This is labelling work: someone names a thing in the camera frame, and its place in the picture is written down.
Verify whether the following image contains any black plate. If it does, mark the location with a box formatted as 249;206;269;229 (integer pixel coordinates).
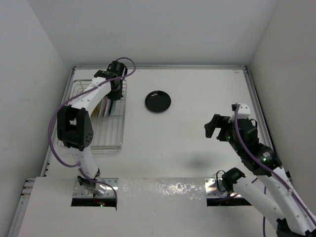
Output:
145;90;171;114

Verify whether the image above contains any white plate orange sunburst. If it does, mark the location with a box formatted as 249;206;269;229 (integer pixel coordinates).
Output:
103;97;111;117

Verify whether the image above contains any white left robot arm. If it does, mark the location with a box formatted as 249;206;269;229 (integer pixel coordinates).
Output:
57;61;128;197

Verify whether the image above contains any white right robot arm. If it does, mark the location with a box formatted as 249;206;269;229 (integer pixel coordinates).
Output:
204;114;316;237

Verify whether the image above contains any plain white plate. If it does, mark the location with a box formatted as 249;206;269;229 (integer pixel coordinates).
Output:
98;98;107;117

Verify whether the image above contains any yellow plate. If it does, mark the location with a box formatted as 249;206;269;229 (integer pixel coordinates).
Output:
91;105;99;117

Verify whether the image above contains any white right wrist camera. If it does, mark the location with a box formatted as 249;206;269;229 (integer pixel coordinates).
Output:
229;102;251;123

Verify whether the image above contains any metal wire dish rack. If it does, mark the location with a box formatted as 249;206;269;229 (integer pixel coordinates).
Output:
66;79;127;154

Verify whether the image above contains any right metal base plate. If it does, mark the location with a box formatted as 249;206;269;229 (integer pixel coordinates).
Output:
204;178;242;199

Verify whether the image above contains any metal base plate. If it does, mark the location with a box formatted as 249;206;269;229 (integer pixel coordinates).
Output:
204;178;242;199
73;176;119;198

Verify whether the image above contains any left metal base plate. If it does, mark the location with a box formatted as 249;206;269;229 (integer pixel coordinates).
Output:
73;176;119;198

